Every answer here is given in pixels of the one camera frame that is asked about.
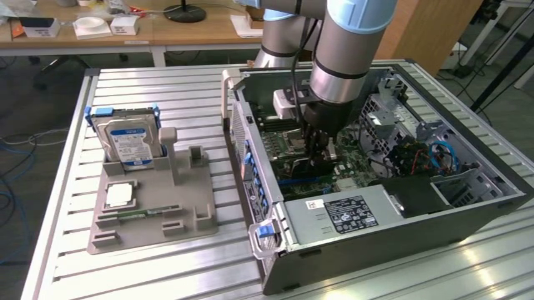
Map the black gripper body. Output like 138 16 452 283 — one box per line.
304 101 352 136

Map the CPU socket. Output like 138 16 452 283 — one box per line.
284 130 312 151

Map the green motherboard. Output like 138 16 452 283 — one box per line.
254 106 388 201

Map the blue expansion slot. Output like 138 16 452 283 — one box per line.
278 177 324 186

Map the perforated metal drive cage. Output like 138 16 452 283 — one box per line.
358 92 420 151

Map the grey power supply unit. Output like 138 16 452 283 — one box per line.
284 184 406 247

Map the grey disk bay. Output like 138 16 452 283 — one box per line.
431 167 492 208

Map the wooden cabinet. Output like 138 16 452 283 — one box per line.
373 0 487 76

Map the white cardboard box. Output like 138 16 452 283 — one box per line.
230 12 265 39

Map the black open PC case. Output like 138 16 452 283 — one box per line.
224 61 534 296

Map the grey parts rack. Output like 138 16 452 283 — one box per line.
86 126 222 256

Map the hard disk blue carrier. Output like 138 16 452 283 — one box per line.
85 106 165 172

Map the black tripod leg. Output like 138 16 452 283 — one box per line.
471 0 534 113

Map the green RAM stick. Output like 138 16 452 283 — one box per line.
99 207 169 220

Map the wooden desk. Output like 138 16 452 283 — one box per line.
0 0 269 68

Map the black lamp base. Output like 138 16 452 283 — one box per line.
164 0 209 24

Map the silver CPU chip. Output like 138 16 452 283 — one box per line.
103 184 138 209

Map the plain white box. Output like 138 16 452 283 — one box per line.
110 16 142 36

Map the white box round recess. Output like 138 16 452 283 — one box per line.
73 17 114 40

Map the black chair base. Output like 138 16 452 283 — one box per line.
29 55 91 91

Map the white box black lid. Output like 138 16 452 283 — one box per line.
23 17 62 39

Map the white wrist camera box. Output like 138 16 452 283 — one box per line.
272 88 309 121

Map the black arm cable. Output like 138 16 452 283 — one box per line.
290 0 313 129

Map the red wire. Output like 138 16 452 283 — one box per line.
408 146 432 176

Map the blue wire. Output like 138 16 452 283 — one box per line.
429 140 463 176

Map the grey case handle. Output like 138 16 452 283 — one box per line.
249 217 288 259

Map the white table frame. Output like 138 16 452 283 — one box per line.
457 0 534 89

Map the blue floor cable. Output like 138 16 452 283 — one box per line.
0 134 35 267

